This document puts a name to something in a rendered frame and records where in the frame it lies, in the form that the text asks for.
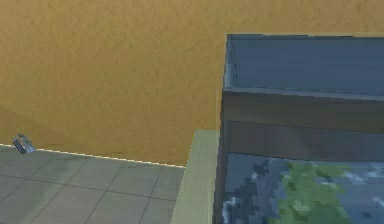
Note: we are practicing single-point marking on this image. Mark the pale green wooden cabinet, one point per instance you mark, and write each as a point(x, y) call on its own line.
point(197, 180)

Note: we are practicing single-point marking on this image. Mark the dark blue-grey wooden box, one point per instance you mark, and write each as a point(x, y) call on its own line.
point(300, 100)

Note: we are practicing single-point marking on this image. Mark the small grey metal object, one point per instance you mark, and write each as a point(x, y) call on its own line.
point(23, 144)

